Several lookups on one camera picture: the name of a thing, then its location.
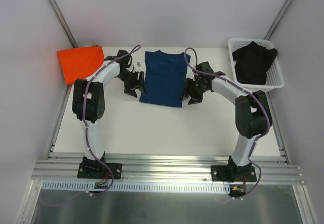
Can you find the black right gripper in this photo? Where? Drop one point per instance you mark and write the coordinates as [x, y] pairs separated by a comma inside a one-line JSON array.
[[191, 89]]

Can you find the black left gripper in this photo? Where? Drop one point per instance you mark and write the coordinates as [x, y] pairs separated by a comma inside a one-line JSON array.
[[133, 82]]

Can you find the blue t shirt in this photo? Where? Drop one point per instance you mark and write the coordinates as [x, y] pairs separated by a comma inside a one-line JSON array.
[[164, 78]]

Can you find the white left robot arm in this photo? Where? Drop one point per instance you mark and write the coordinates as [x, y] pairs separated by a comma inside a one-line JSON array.
[[88, 104]]

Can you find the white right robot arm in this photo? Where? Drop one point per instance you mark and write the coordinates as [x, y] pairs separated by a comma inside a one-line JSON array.
[[252, 118]]

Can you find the folded orange t shirt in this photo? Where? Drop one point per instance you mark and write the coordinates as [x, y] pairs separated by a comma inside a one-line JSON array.
[[80, 63]]

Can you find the black t shirt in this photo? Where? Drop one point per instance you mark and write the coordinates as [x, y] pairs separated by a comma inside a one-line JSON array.
[[253, 61]]

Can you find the white plastic basket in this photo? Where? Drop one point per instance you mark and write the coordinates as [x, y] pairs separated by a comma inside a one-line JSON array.
[[274, 78]]

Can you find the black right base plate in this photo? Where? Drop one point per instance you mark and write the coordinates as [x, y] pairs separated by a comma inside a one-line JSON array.
[[233, 174]]

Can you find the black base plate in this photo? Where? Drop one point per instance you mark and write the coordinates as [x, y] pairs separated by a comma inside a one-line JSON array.
[[115, 170], [233, 174]]

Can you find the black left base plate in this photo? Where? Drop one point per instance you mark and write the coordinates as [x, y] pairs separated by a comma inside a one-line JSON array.
[[115, 170]]

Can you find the white slotted cable duct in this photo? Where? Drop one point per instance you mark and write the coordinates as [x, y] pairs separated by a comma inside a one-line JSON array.
[[138, 187]]

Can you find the aluminium mounting rail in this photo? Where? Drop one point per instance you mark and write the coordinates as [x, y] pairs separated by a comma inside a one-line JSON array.
[[155, 168]]

